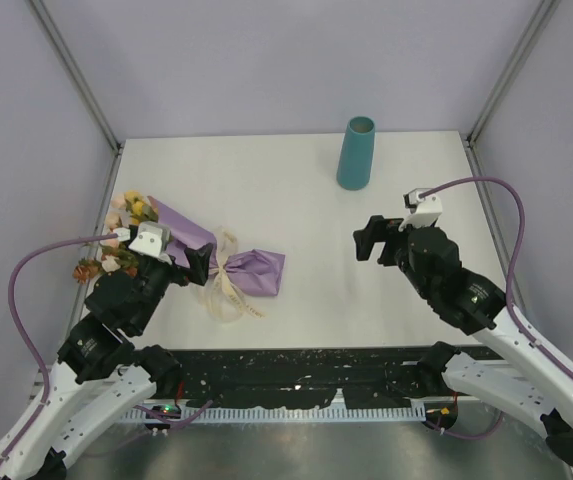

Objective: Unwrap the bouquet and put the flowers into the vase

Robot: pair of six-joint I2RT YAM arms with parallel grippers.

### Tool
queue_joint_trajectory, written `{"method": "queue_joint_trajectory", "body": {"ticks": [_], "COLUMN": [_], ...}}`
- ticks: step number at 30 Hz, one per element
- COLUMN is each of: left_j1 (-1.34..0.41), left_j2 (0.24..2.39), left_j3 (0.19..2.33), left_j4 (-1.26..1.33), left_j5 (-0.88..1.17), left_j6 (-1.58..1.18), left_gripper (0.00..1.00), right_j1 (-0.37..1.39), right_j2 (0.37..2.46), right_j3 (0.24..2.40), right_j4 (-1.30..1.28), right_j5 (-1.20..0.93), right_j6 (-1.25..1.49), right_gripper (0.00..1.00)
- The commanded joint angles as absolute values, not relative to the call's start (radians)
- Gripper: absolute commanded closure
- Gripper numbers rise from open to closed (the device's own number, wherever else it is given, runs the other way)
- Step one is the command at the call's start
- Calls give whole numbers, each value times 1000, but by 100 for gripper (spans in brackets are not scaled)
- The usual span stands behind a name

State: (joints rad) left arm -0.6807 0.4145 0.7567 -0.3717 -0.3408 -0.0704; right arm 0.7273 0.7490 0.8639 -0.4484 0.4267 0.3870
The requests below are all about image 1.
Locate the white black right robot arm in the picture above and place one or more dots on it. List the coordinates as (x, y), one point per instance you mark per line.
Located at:
(543, 396)

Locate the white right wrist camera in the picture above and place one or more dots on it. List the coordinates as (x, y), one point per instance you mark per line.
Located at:
(424, 209)

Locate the aluminium frame post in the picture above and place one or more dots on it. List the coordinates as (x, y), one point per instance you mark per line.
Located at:
(72, 69)
(524, 46)

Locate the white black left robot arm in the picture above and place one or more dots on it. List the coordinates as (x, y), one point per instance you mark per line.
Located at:
(99, 375)

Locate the purple wrapping paper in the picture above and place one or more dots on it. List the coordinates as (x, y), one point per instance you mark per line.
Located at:
(256, 272)

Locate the teal ceramic vase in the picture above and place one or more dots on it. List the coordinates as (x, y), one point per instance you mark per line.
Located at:
(356, 155)

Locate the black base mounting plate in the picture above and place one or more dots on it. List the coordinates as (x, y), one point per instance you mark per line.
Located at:
(302, 378)

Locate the white slotted cable duct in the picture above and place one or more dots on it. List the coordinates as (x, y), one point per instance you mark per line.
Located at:
(335, 413)

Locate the left aluminium frame post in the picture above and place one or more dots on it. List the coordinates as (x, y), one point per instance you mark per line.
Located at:
(72, 69)

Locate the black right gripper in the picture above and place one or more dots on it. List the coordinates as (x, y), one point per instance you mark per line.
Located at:
(379, 228)

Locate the right aluminium frame post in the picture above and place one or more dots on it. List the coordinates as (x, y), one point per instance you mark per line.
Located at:
(524, 46)

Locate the cream printed ribbon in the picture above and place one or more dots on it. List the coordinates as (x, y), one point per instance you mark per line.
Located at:
(221, 298)

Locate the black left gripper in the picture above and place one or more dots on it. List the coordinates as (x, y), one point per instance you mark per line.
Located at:
(199, 268)

